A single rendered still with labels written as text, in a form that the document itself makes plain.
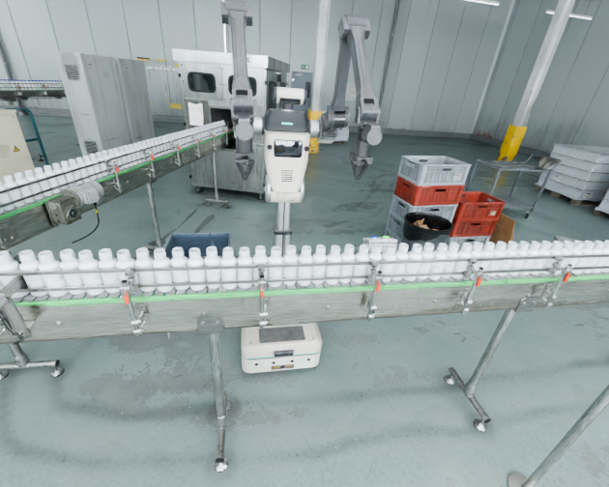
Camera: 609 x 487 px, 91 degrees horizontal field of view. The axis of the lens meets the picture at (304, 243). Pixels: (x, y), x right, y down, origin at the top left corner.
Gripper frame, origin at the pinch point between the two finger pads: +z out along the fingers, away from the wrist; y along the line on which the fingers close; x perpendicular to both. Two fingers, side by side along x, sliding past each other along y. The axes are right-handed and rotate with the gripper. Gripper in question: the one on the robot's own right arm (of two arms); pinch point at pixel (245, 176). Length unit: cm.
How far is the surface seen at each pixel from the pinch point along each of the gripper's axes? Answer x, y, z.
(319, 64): 196, -742, -85
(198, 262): -17.4, 16.2, 27.7
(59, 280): -64, 15, 34
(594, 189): 666, -330, 105
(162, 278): -30.2, 16.8, 33.7
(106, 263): -48, 15, 27
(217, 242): -16, -43, 50
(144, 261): -35.7, 15.1, 27.1
